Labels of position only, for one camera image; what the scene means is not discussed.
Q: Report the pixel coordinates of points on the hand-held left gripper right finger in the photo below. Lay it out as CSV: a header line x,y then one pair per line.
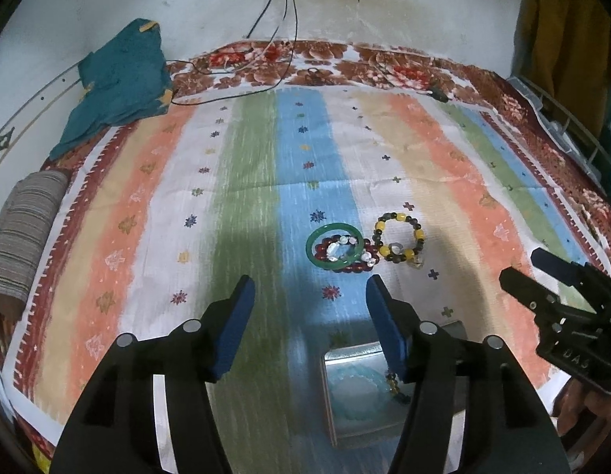
x,y
387,328

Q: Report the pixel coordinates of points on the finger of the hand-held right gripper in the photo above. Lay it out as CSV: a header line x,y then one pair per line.
x,y
557,266
522,286

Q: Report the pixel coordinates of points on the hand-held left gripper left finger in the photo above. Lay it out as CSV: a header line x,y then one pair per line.
x,y
234,328

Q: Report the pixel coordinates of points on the metal tin box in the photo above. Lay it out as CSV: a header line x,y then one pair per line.
x,y
357,405

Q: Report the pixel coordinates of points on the green bangle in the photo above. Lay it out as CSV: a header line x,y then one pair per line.
x,y
309,249

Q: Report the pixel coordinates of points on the multicolour striped mat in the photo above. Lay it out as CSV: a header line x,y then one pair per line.
x,y
335,158

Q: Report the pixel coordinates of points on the black charger adapter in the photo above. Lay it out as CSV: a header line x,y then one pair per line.
x,y
438,94

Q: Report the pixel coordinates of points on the grey striped bolster pillow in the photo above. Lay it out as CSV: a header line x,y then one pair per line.
x,y
24,232

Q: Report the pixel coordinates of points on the mustard yellow hanging cloth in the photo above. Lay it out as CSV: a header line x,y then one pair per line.
x,y
562,24

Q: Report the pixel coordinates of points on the teal cloth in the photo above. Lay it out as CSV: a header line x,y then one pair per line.
x,y
123,79

